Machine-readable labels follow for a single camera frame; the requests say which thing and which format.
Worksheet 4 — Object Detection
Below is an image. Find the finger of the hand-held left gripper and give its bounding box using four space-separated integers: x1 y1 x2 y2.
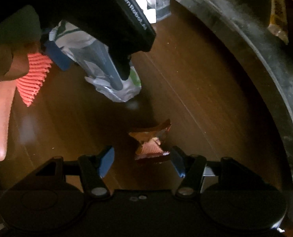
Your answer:
88 39 133 90
43 39 71 71

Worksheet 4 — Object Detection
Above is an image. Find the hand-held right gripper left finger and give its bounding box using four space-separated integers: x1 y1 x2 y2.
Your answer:
25 146 115 198

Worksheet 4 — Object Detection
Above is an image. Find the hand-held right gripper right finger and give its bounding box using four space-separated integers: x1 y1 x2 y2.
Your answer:
170 146 260 198

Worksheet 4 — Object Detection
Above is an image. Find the white green wrapper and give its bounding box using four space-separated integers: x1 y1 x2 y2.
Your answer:
49 21 142 103

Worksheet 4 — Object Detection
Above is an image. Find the brown wrapper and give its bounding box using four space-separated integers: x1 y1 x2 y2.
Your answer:
128 118 172 163

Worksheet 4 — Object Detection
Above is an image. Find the person's left hand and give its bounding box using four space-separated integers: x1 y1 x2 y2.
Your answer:
0 42 30 162

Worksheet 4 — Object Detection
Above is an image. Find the yellow brown packet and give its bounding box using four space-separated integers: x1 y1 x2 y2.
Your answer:
267 0 290 45

